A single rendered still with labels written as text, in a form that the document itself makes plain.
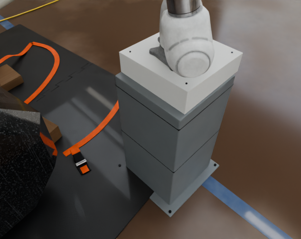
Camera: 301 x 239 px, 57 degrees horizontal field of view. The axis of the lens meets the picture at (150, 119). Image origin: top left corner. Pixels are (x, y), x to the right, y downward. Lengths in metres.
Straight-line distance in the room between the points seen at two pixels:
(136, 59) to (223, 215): 1.08
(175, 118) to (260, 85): 1.59
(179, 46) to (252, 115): 1.54
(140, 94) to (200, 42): 0.44
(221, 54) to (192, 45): 0.43
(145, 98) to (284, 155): 1.27
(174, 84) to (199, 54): 0.24
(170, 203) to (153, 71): 0.91
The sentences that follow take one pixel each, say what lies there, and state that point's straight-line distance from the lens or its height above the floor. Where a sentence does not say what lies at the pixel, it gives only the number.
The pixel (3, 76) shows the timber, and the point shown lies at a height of 0.09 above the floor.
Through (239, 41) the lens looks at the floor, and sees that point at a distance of 3.12.
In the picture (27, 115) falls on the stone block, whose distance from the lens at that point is 1.43.
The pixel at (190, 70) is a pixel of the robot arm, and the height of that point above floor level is 1.07.
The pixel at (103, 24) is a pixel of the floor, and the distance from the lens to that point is 3.30.
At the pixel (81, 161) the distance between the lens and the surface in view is 1.92.
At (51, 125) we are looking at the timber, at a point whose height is 0.14.
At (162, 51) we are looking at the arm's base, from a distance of 1.17.
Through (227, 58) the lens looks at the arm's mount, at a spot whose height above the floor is 0.91.
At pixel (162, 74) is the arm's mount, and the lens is 1.11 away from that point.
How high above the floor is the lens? 1.62
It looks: 49 degrees down
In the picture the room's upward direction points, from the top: straight up
